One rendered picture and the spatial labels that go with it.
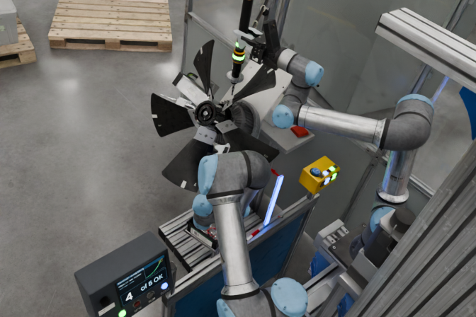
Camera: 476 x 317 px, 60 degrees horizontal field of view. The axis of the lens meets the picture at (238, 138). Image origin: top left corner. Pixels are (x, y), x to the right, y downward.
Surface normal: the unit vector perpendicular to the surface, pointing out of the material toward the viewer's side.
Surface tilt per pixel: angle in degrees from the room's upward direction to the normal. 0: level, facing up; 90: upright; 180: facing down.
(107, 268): 15
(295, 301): 7
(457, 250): 90
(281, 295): 8
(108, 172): 0
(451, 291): 90
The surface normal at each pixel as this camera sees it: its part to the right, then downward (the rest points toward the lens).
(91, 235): 0.14, -0.72
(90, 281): -0.03, -0.85
